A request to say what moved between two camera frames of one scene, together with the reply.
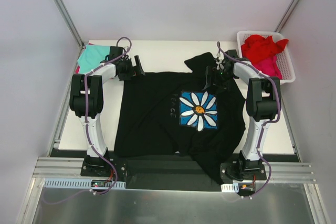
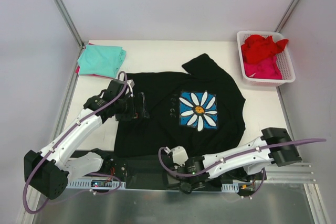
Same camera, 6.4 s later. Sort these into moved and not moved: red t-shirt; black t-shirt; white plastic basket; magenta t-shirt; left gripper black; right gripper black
Moved: right gripper black; left gripper black
Not moved: white plastic basket; black t-shirt; red t-shirt; magenta t-shirt
